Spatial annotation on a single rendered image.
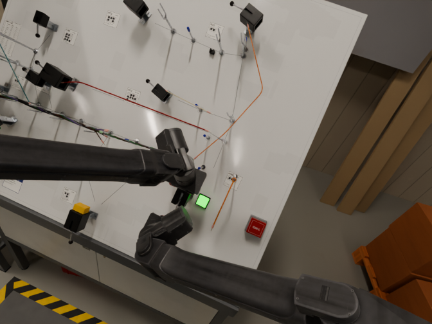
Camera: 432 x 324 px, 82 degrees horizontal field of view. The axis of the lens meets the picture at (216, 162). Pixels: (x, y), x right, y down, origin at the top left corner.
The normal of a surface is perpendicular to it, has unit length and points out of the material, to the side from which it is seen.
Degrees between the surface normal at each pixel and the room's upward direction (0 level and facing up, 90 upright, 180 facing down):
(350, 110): 90
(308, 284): 41
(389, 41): 90
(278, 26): 54
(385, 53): 90
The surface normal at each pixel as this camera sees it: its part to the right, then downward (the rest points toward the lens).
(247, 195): -0.11, 0.03
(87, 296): 0.24, -0.73
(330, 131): -0.20, 0.61
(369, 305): -0.43, -0.76
